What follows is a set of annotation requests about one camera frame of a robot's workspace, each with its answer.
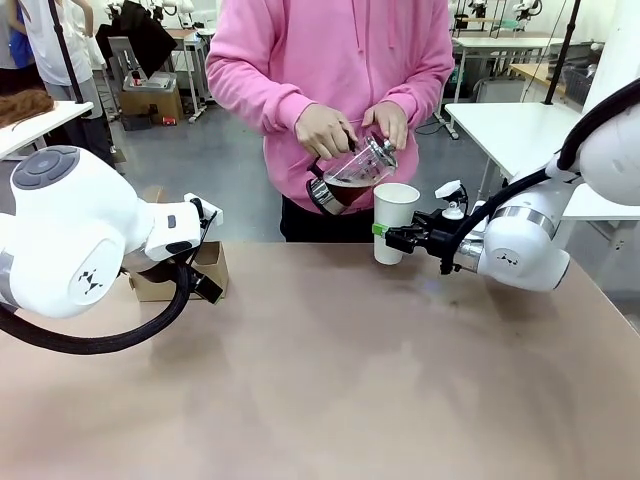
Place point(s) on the person's left hand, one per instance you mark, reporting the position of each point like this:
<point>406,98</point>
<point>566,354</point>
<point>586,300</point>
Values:
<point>392,120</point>

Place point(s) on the black trousers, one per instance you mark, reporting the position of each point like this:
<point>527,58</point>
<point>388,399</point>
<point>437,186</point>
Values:
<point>295,225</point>

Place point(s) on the grey plastic bin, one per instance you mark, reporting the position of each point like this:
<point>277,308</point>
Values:
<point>160,82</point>

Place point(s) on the large cardboard box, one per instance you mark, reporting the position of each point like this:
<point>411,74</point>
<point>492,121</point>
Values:
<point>165,105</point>

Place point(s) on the wooden top table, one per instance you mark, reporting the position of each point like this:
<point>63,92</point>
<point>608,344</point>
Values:
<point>530,72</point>

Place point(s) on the large white table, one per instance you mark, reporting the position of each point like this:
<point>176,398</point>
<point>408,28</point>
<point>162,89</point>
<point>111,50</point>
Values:
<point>500,130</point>

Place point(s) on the small red tool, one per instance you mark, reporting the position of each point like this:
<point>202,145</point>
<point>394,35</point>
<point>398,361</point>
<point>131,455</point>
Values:
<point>170,121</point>

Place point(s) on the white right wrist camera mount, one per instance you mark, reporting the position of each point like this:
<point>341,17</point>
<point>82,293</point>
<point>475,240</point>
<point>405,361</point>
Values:
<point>450,192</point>

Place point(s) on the brown cardboard cup carrier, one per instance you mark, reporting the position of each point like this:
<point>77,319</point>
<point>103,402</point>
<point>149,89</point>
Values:
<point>212,262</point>

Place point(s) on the white side table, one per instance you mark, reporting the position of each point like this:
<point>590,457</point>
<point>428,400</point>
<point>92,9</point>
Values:
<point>30,135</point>

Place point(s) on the glass french press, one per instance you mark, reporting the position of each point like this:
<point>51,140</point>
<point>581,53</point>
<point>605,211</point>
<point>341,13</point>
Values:
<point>350,180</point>

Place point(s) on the small black floor box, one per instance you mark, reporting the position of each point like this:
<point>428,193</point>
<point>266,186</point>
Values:
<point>135,123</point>

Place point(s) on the black hanging cloth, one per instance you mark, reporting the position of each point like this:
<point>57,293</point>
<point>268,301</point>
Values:
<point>140,35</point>

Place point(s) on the bystander in white shirt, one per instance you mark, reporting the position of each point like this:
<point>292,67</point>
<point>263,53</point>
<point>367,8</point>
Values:
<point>50,45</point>

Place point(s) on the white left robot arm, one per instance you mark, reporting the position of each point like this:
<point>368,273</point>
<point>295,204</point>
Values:
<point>75,240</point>

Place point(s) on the long white background table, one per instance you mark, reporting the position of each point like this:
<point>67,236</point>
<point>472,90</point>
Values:
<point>500,42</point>

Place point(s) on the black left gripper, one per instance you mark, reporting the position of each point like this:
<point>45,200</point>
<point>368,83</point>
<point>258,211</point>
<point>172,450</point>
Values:
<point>150,266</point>

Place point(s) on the bystander in blue shirt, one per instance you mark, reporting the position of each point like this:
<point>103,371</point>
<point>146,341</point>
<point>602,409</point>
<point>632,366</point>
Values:
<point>15,50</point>

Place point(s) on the person's right forearm pink sleeve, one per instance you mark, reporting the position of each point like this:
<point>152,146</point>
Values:
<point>250,95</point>

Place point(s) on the black stand pole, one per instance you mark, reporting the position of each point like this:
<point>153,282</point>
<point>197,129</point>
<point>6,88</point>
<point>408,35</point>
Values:
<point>562,55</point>
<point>67,65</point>

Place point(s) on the white background workbench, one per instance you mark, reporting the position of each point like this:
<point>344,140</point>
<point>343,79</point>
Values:
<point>192,37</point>

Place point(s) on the white paper cup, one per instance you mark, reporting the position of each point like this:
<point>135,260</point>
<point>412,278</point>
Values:
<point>395,210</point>

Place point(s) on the pink hoodie torso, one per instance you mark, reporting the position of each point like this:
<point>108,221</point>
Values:
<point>330,50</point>

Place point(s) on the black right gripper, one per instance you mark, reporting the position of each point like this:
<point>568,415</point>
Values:
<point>437,240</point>

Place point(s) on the person's left forearm pink sleeve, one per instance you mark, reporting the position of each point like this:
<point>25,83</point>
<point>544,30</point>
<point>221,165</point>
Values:
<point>430,80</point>

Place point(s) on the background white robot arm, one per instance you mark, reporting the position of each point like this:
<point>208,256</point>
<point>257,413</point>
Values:
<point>530,7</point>
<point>172,7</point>

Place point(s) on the brown furry bundle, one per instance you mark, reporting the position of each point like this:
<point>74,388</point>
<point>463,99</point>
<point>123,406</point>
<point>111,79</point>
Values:
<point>25,105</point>

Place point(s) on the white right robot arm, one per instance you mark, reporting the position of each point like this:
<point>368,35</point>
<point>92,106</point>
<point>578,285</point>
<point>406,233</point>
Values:
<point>525,240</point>

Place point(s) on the person's right hand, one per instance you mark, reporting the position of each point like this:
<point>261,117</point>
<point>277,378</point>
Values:
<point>325,130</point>

